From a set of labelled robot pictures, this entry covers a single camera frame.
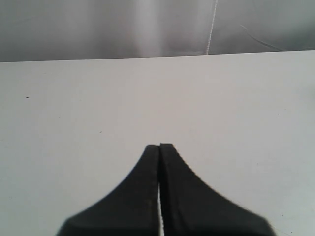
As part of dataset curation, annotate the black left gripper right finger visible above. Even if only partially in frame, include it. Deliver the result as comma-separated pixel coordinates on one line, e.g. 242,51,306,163
159,144,275,236

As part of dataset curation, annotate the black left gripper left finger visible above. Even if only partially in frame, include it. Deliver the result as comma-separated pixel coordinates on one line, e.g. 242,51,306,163
57,145,159,236

